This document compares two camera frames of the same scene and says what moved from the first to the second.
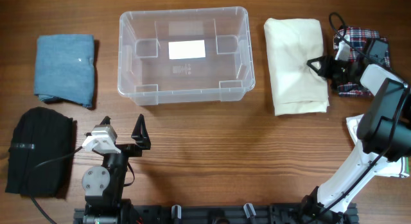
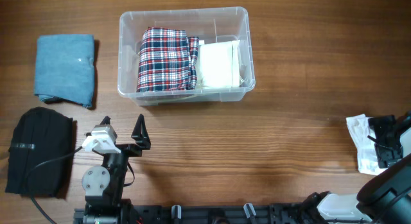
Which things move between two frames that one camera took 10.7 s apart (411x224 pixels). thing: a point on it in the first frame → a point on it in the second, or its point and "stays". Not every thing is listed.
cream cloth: x=297 y=87 → x=219 y=65
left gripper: x=142 y=139 stays
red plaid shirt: x=363 y=43 → x=168 y=60
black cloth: x=40 y=153 stays
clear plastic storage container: x=178 y=56 stays
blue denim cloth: x=64 y=68 stays
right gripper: x=325 y=70 → x=381 y=124
